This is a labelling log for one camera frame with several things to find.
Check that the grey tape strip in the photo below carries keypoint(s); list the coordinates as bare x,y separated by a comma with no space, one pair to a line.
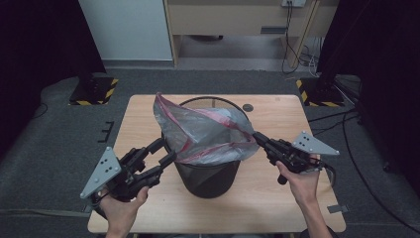
337,209

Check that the yellow-black striped stand base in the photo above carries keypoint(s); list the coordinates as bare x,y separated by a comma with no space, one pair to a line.
94,91
320,94

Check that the white power strip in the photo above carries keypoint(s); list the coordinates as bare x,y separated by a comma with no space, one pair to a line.
294,3

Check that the person's left hand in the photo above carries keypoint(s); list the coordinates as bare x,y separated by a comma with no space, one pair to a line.
120,214

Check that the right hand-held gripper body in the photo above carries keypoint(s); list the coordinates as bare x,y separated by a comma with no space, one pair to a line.
297,155

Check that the person's right hand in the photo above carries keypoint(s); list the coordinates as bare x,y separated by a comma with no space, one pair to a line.
303,186

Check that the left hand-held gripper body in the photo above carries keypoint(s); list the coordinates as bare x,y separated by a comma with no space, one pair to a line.
125,175

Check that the black round table grommet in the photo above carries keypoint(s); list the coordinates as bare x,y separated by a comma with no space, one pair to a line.
248,107

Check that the black curtain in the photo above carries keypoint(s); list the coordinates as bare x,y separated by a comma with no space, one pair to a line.
383,66
39,49

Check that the white panel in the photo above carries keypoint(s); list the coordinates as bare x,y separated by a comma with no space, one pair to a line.
125,29

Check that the black mesh trash bin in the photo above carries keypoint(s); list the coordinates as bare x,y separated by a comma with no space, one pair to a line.
208,178

